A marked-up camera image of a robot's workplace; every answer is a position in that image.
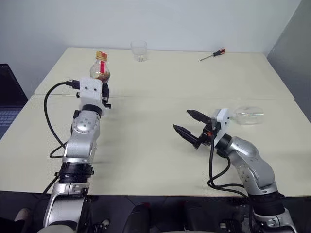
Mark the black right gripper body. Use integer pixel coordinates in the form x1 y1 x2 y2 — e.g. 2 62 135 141
193 116 219 149

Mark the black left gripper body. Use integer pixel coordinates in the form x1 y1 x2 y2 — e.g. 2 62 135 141
101 96 112 110

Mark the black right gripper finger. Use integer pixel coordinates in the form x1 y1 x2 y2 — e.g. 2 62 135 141
173 124 200 146
186 109 212 125

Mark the clear bottle with dark drink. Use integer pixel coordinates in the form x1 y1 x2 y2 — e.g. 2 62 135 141
89 50 112 85

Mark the clear wine glass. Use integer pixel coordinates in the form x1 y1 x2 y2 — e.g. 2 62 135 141
229 105 265 126

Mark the clear glass tumbler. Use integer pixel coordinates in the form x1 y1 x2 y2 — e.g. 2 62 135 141
130 40 148 63

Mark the dark rounded shape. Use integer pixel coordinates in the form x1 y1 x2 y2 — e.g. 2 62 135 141
182 200 212 233
125 203 151 233

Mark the dark laptop computer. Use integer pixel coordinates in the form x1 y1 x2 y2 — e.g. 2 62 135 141
0 63 29 141

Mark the pale pink shoe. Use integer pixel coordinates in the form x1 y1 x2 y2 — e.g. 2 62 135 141
14 208 32 223

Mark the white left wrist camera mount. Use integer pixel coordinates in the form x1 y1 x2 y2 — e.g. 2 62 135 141
78 77 107 115

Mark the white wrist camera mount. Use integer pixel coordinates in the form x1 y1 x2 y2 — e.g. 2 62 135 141
210 108 234 146
78 77 107 115

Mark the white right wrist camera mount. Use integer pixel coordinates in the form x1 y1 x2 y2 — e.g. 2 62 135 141
210 108 234 146

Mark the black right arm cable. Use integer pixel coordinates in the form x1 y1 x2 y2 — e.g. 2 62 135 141
207 135 251 197

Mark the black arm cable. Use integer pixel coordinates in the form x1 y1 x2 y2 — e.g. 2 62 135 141
207 135 251 197
43 78 81 160

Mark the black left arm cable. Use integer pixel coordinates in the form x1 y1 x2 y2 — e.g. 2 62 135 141
43 78 81 160

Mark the orange black handled screwdriver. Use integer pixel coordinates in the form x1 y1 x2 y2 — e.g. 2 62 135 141
200 48 226 62

